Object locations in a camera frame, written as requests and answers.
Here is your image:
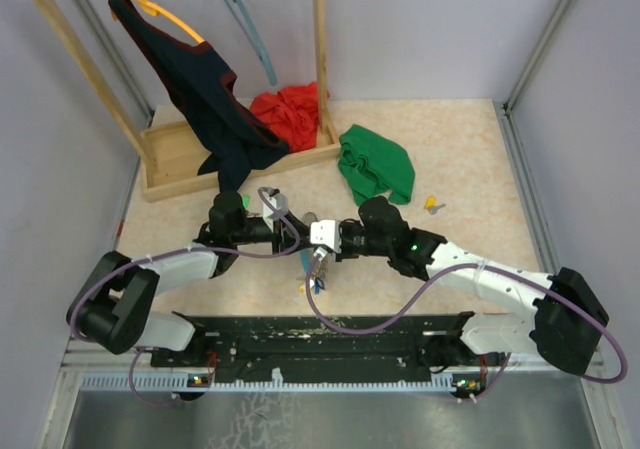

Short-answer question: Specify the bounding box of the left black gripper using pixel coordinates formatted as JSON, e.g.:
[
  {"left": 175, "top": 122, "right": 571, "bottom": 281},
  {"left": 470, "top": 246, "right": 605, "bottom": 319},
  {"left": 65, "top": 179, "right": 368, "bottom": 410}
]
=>
[{"left": 230, "top": 209, "right": 313, "bottom": 256}]

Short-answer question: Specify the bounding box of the large keyring with blue handle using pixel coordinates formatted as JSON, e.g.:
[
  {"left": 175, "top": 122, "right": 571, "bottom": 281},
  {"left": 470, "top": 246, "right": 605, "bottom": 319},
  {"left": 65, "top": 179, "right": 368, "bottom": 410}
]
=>
[{"left": 299, "top": 212, "right": 328, "bottom": 295}]

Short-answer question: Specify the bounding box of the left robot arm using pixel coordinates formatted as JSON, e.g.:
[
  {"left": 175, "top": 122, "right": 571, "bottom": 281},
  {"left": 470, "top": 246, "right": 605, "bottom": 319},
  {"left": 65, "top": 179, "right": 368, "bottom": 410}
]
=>
[{"left": 66, "top": 188, "right": 310, "bottom": 366}]

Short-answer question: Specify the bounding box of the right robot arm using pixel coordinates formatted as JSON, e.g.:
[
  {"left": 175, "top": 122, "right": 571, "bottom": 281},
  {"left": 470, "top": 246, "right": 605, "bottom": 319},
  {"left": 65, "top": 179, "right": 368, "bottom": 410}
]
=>
[{"left": 336, "top": 196, "right": 609, "bottom": 376}]

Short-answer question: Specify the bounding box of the green cloth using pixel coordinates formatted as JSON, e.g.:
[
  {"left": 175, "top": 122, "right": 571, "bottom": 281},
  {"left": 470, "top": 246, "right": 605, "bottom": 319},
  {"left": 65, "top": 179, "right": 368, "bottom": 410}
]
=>
[{"left": 338, "top": 124, "right": 416, "bottom": 206}]

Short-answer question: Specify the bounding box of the yellow tag key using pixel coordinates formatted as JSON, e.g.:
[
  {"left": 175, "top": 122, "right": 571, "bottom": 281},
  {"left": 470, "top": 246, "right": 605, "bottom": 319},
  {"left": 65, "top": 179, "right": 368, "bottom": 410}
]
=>
[{"left": 424, "top": 195, "right": 446, "bottom": 215}]

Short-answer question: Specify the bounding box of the red cloth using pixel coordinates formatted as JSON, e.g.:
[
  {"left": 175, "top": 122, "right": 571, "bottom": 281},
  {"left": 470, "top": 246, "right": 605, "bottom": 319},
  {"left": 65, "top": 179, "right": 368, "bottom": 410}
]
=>
[{"left": 249, "top": 81, "right": 319, "bottom": 153}]

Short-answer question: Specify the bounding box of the wooden clothes rack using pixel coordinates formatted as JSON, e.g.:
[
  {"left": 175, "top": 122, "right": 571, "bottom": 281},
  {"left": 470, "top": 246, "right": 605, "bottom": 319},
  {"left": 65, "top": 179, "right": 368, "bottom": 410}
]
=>
[{"left": 32, "top": 0, "right": 340, "bottom": 202}]

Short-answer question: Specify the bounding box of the dark navy garment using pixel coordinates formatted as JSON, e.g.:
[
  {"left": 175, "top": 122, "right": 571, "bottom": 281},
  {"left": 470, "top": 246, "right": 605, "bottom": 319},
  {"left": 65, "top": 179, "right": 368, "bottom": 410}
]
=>
[{"left": 108, "top": 0, "right": 290, "bottom": 191}]

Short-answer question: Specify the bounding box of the grey blue hanger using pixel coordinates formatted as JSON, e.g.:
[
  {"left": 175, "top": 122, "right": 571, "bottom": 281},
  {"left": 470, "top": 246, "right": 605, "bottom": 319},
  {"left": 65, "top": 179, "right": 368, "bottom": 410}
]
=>
[{"left": 223, "top": 0, "right": 278, "bottom": 86}]

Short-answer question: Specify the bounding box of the yellow hanger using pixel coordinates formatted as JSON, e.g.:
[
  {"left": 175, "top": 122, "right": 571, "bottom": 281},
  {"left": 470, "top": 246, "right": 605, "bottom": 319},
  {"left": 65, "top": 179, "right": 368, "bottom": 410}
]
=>
[{"left": 127, "top": 0, "right": 205, "bottom": 44}]

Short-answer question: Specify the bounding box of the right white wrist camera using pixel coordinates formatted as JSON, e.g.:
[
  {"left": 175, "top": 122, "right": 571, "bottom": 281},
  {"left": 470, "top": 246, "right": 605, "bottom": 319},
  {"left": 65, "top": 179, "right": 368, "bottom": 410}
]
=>
[{"left": 309, "top": 220, "right": 341, "bottom": 253}]

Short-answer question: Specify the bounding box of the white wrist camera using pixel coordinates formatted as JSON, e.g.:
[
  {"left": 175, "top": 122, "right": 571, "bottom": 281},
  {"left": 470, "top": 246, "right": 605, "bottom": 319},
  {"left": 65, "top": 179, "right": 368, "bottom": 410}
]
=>
[
  {"left": 309, "top": 220, "right": 341, "bottom": 253},
  {"left": 260, "top": 188, "right": 289, "bottom": 227}
]

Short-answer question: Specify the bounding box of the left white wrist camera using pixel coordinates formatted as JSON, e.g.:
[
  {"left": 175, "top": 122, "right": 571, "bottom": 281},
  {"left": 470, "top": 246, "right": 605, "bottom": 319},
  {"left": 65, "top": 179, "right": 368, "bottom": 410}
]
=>
[{"left": 260, "top": 188, "right": 289, "bottom": 227}]

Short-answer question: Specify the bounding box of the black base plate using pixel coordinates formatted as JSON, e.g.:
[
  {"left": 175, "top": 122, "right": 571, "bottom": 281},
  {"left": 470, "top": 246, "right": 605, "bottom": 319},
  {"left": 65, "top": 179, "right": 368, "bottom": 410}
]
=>
[{"left": 151, "top": 313, "right": 480, "bottom": 384}]

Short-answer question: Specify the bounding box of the grey cable duct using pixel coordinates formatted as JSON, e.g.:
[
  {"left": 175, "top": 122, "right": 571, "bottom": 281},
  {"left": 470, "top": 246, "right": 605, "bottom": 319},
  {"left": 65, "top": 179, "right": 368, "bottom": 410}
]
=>
[{"left": 79, "top": 371, "right": 481, "bottom": 394}]

